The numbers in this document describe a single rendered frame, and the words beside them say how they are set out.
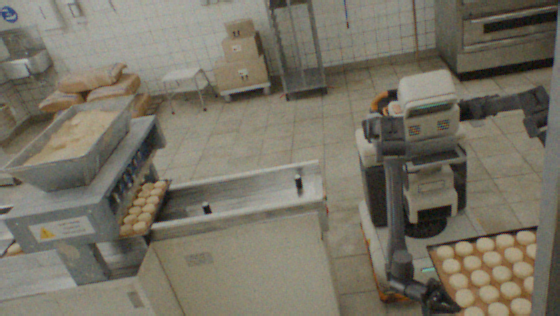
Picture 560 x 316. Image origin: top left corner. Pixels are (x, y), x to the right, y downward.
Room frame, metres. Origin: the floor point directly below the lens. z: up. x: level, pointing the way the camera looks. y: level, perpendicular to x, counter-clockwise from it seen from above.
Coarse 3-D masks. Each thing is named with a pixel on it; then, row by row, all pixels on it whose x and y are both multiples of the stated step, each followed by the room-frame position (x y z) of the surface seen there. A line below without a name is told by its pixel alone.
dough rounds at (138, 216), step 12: (144, 192) 1.75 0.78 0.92; (156, 192) 1.73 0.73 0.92; (132, 204) 1.68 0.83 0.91; (144, 204) 1.67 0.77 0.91; (156, 204) 1.66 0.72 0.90; (132, 216) 1.57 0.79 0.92; (144, 216) 1.55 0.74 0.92; (132, 228) 1.50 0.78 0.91; (144, 228) 1.49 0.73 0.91; (12, 252) 1.50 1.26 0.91
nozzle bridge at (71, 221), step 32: (160, 128) 1.99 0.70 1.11; (128, 160) 1.59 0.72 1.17; (32, 192) 1.46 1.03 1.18; (64, 192) 1.41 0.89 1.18; (96, 192) 1.36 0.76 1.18; (128, 192) 1.56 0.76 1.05; (32, 224) 1.30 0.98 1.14; (64, 224) 1.30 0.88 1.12; (96, 224) 1.29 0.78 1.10; (64, 256) 1.30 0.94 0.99; (96, 256) 1.30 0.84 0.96
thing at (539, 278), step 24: (552, 72) 0.37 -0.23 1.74; (552, 96) 0.36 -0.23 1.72; (552, 120) 0.36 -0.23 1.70; (552, 144) 0.36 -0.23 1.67; (552, 168) 0.35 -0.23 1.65; (552, 192) 0.35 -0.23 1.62; (552, 216) 0.34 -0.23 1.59; (552, 240) 0.34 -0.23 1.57; (552, 264) 0.34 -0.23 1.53; (552, 288) 0.34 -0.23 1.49; (552, 312) 0.34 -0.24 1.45
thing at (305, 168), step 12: (264, 168) 1.78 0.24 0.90; (276, 168) 1.76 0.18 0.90; (288, 168) 1.75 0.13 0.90; (300, 168) 1.75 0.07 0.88; (312, 168) 1.75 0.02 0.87; (204, 180) 1.79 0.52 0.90; (216, 180) 1.77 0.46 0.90; (228, 180) 1.77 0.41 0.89; (240, 180) 1.76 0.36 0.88; (252, 180) 1.76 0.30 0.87; (264, 180) 1.76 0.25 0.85; (276, 180) 1.75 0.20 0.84; (168, 192) 1.78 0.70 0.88; (180, 192) 1.78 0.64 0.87; (192, 192) 1.78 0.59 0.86; (204, 192) 1.77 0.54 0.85; (0, 216) 1.84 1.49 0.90; (0, 228) 1.82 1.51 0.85
